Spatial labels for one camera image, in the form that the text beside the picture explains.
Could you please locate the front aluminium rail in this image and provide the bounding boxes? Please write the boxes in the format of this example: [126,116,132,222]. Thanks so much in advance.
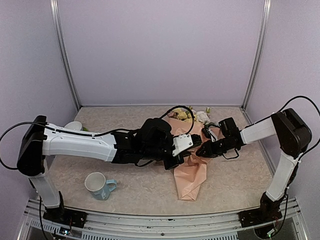
[17,197,308,240]

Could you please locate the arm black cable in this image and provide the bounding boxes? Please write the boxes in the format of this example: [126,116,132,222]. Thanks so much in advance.
[0,121,48,170]
[277,95,320,158]

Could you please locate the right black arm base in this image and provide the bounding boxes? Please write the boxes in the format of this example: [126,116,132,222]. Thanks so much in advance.
[238,199,282,228]

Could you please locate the right aluminium frame post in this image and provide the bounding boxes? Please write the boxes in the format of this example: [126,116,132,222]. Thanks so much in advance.
[241,0,272,111]

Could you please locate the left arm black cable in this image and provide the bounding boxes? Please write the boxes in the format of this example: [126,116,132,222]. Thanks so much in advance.
[0,121,48,170]

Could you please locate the yellow fake flower stem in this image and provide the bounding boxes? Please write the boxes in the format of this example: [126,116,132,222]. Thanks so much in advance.
[171,107,193,123]

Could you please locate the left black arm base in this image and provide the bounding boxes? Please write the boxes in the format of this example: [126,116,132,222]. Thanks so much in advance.
[43,208,87,229]

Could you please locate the white fake rose stem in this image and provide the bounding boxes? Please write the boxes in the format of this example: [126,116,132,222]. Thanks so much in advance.
[195,107,211,124]

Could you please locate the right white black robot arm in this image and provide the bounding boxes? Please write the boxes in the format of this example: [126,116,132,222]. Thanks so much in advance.
[196,108,312,203]

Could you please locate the beige ribbon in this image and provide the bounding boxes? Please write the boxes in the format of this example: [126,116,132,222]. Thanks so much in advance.
[187,153,208,166]

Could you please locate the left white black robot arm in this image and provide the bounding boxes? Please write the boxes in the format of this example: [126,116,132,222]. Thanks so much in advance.
[17,115,193,223]

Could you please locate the pink beige wrapping paper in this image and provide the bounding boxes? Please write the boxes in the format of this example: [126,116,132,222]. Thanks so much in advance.
[165,117,211,202]

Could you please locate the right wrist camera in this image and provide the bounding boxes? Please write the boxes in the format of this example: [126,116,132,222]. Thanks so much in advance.
[201,126,223,142]

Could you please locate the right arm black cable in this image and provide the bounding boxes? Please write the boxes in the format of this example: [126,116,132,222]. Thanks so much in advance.
[277,95,320,158]

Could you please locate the left aluminium frame post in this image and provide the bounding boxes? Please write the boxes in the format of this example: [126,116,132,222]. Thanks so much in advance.
[50,0,82,111]

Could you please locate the aluminium frame post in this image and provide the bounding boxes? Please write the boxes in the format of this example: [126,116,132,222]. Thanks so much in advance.
[241,0,272,111]
[50,0,82,111]

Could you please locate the blue white ceramic mug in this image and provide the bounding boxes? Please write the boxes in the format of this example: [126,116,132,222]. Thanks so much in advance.
[84,172,117,201]

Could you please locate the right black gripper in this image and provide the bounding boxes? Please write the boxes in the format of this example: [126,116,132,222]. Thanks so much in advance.
[196,135,236,157]

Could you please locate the white bowl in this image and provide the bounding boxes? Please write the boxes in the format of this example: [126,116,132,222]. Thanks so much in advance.
[64,121,83,131]

